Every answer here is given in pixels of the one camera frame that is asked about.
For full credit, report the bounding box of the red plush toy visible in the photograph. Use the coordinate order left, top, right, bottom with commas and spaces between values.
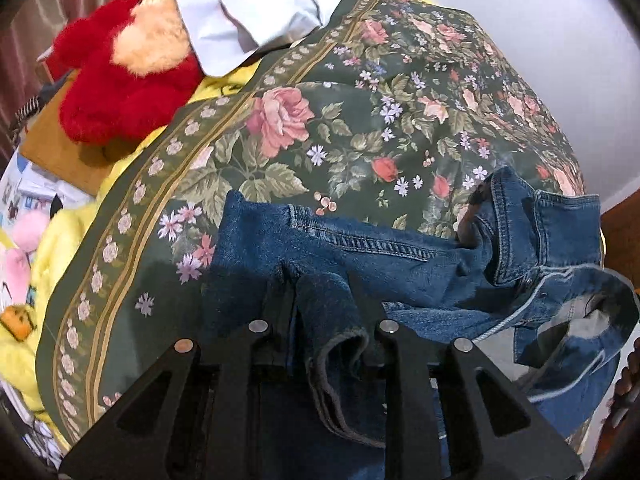
44, 0, 204, 145

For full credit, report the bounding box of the yellow fleece blanket left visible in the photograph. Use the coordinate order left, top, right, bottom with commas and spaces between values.
0, 58, 262, 453

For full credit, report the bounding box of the striped pink curtain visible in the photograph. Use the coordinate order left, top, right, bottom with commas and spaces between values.
1, 0, 108, 165

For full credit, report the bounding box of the brown cardboard board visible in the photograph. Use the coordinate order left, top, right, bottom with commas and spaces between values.
20, 70, 137, 196

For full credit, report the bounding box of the green floral bedspread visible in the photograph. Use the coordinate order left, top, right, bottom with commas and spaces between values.
36, 0, 585, 445

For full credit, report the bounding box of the white pillow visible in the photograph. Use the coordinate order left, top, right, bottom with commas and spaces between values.
176, 0, 341, 77

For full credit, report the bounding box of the blue denim jacket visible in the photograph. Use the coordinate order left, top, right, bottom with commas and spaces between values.
202, 167, 639, 479

